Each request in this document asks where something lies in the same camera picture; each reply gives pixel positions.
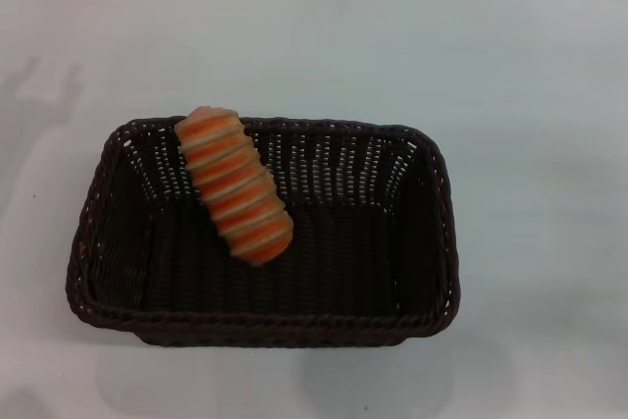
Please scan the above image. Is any dark brown wicker basket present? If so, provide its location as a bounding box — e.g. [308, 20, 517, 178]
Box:
[65, 115, 465, 352]

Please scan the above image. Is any orange striped bread roll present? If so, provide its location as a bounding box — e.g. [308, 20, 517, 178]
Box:
[174, 105, 295, 269]

